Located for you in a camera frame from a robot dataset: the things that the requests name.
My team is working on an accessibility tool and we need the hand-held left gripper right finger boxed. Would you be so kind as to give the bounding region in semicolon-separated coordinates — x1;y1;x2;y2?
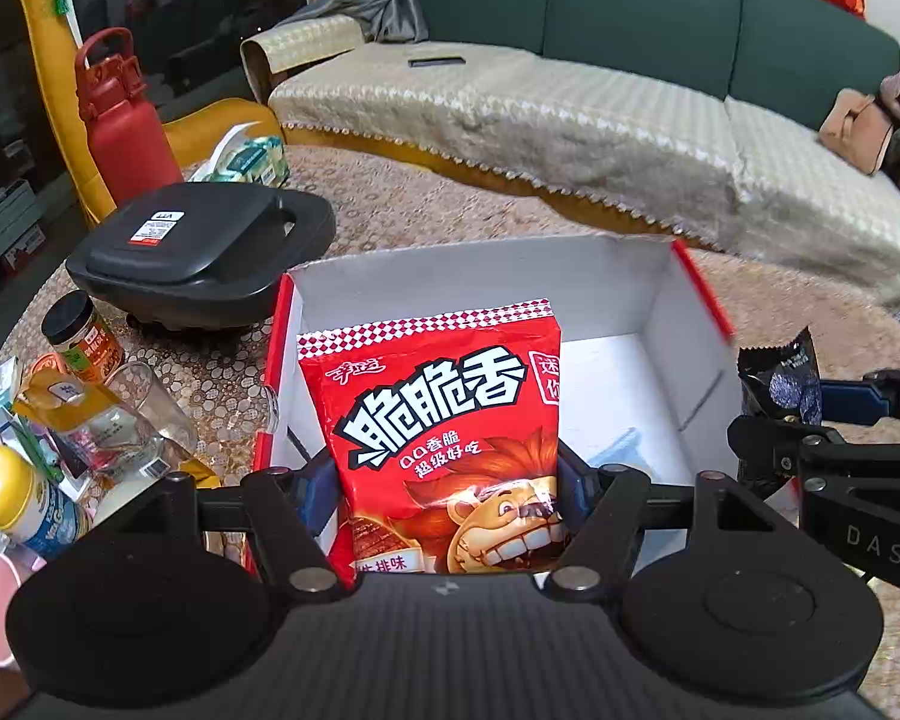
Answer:
549;444;732;595

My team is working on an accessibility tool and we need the yellow lid bottle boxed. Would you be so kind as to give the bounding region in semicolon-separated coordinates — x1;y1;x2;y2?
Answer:
0;446;91;560

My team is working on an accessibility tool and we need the jar with black lid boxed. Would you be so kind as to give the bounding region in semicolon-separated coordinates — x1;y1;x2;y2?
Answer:
41;291;126;383

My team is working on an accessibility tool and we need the clear orange-label bottle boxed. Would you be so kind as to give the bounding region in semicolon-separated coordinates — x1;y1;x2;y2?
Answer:
11;367;121;481

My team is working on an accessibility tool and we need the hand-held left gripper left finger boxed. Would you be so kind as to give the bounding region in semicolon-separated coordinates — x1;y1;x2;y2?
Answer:
166;456;357;599

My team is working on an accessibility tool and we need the green sofa with cover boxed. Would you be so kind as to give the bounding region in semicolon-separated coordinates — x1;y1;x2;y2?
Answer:
240;15;900;308

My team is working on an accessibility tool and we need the black sandwich maker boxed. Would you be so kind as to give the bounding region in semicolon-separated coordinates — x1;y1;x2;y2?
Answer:
65;181;336;335

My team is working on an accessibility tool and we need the yellow giraffe toy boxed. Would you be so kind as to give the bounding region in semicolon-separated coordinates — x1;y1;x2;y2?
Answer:
0;0;282;230

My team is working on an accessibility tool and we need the red cardboard box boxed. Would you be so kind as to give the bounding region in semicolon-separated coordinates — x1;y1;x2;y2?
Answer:
241;234;777;578

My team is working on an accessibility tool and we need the black candy packet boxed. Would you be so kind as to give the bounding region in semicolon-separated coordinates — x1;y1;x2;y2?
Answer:
736;326;824;425

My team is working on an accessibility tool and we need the brown bag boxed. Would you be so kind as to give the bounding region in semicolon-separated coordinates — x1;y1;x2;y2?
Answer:
817;88;895;176

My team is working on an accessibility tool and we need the red snack packet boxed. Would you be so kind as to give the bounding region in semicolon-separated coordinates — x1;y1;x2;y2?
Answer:
296;298;571;577

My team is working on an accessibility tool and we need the clear glass cup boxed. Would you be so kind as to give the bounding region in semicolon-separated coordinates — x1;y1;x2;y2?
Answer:
82;360;200;470

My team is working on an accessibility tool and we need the red water bottle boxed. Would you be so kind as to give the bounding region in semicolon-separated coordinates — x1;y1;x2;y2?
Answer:
73;26;185;207

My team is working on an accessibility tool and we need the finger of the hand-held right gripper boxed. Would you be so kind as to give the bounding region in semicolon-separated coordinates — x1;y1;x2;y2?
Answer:
726;414;856;496
817;356;900;422

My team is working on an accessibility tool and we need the plastic bag of tissues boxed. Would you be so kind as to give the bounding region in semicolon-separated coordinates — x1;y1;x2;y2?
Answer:
187;122;290;188

